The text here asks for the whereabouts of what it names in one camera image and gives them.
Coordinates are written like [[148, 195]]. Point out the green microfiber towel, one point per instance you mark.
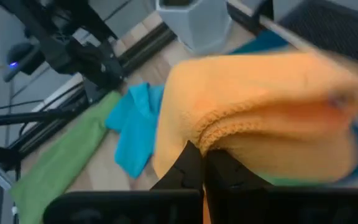
[[291, 182], [61, 161]]

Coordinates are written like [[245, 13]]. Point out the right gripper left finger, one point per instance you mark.
[[188, 174]]

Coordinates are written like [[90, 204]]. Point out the black computer mouse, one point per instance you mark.
[[26, 56]]

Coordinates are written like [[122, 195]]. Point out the orange microfiber towel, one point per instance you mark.
[[259, 109]]

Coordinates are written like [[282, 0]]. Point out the blue microfiber towel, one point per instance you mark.
[[135, 130]]

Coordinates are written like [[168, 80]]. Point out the black floor vent grate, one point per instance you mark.
[[337, 28]]

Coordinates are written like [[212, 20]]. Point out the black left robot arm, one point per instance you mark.
[[82, 59]]

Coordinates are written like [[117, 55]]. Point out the white hexagonal planter pot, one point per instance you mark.
[[197, 28]]

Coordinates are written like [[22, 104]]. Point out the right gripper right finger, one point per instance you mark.
[[225, 177]]

